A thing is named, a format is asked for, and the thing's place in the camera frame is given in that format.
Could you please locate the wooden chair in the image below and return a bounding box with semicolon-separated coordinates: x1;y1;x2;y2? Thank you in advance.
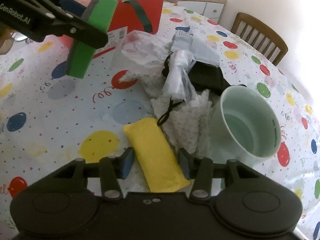
230;12;289;67

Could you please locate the crumpled clear plastic bag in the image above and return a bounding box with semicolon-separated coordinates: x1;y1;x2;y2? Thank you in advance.
162;50;201;106

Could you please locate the white fluffy cloth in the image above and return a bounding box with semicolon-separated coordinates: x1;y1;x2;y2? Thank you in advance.
119;66;216;156

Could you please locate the black cloth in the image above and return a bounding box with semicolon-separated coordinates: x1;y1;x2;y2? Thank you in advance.
161;55;247;98

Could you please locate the white cabinet with wooden top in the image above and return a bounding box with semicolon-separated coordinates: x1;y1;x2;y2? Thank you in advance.
174;0;228;24

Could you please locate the green sponge with grey layer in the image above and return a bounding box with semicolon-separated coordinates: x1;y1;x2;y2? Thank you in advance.
66;0;118;79

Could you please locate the balloon print tablecloth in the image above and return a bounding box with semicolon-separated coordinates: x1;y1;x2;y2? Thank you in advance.
0;1;320;240

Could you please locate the yellow cloth pouch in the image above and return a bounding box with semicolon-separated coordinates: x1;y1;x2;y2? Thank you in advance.
123;117;192;193

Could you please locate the red cardboard box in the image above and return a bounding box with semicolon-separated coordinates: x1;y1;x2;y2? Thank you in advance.
59;0;164;59

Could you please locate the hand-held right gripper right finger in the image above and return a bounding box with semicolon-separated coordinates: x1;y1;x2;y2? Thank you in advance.
177;148;260;202

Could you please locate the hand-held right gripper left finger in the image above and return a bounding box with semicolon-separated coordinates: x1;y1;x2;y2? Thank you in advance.
54;147;136;201

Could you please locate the mint green cup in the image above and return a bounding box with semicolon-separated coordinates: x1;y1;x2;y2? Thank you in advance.
209;85;283;167

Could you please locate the light blue grey cloth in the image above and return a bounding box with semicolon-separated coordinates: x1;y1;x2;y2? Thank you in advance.
171;30;221;67

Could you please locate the black drawstring cord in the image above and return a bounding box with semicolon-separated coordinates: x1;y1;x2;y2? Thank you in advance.
157;98;186;126

